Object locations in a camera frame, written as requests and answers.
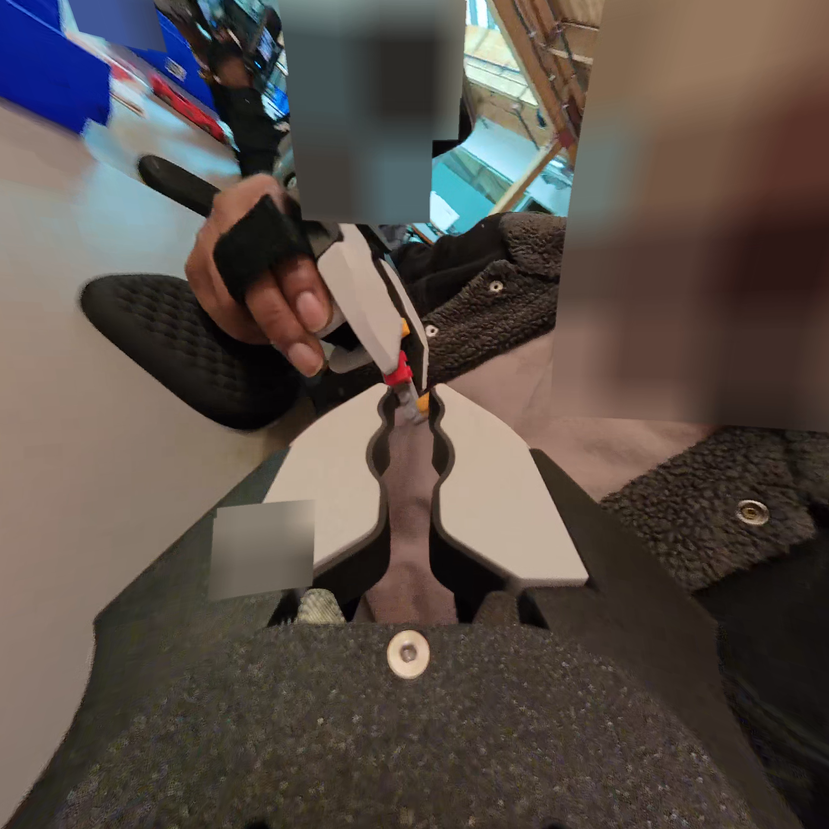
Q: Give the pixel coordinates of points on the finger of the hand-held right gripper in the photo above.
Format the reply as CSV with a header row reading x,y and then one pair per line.
x,y
419,350
362,291

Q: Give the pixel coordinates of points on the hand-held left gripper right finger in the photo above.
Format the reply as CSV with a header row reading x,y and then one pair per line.
x,y
498,505

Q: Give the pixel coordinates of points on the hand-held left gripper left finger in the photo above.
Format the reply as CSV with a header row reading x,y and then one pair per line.
x,y
337,466

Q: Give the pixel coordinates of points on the red lego brick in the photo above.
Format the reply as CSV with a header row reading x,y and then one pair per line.
x,y
398,370

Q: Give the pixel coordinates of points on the blue plastic bin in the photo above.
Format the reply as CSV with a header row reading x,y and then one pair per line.
x,y
188,58
45,58

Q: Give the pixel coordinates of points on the person's right hand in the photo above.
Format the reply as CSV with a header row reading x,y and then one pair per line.
x,y
285,311

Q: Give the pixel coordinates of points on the person's pink garment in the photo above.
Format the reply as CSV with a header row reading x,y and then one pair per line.
x,y
505,401

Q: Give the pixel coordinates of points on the black rounded bar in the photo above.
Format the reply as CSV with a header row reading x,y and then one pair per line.
x,y
175,181

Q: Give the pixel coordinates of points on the black quilted cushion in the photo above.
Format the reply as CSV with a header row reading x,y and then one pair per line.
x,y
181,350

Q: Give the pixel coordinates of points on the red plastic bin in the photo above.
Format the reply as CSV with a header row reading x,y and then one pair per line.
x,y
188,107

